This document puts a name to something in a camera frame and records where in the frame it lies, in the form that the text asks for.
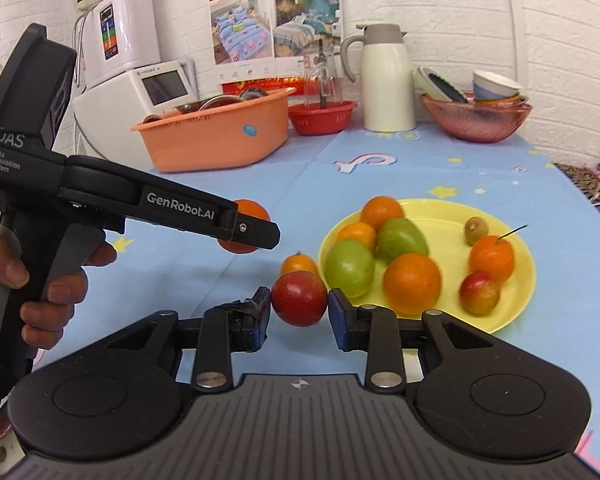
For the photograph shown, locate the large orange mandarin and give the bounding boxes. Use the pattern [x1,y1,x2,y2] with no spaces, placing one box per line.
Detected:
[218,198,271,255]

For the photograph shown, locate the big orange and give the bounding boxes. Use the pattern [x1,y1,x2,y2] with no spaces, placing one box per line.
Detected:
[382,254,442,318]

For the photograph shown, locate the orange tangerine with stem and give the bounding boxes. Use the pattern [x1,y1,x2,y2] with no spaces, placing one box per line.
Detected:
[468,235,517,285]

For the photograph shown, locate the small orange tangerine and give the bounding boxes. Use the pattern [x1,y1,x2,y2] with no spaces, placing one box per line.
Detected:
[280,252,320,276]

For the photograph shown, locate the large green fruit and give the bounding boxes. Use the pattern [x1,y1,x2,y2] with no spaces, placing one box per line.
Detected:
[324,240,375,299]

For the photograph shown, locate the small oval orange kumquat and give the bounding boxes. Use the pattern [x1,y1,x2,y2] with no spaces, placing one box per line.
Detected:
[336,221,377,252]

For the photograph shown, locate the person's left hand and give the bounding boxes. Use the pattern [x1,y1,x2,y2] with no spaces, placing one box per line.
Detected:
[0,228,118,351]

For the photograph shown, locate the white appliance with screen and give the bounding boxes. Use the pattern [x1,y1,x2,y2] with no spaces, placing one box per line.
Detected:
[73,58,198,171]

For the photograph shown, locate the small red plum on plate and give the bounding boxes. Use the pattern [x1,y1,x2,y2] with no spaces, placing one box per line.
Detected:
[458,271,501,315]

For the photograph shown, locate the orange plastic basin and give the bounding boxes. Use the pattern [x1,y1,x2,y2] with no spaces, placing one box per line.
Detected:
[132,87,294,174]

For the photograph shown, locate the steel bowls in basin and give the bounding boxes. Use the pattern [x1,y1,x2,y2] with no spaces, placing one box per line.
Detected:
[143,88,268,124]

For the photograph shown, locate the blue star tablecloth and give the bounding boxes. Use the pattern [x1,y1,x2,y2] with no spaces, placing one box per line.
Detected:
[34,121,600,480]

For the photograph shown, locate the small brown fruit on plate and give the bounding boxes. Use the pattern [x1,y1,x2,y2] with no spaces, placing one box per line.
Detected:
[464,216,489,246]

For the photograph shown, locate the white water purifier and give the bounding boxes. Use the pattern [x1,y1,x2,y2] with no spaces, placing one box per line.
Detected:
[82,0,160,89]

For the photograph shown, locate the red plastic basket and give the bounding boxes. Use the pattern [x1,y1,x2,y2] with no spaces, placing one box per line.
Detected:
[288,101,358,136]

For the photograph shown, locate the green fruit on plate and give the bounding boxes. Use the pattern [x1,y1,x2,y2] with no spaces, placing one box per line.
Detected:
[376,218,430,263]

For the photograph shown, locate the orange at plate back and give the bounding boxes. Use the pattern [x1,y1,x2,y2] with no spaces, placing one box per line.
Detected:
[360,196,405,232]

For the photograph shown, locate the clear glass cup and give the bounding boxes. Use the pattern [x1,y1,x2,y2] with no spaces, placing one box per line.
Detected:
[303,39,342,110]

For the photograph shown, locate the white thermos jug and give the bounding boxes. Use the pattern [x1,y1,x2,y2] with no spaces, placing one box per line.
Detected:
[340,22,416,132]

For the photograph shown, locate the pink glass bowl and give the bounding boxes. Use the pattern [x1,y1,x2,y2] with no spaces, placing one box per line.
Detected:
[420,94,533,143]

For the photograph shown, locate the white plate in bowl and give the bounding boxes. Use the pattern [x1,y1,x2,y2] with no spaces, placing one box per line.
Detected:
[414,67,468,104]

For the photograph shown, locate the stacked blue white bowls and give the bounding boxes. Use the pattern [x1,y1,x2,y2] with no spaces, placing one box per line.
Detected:
[472,70,528,107]

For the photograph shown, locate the bedding poster on wall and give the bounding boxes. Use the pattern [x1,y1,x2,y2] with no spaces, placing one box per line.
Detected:
[209,0,343,93]

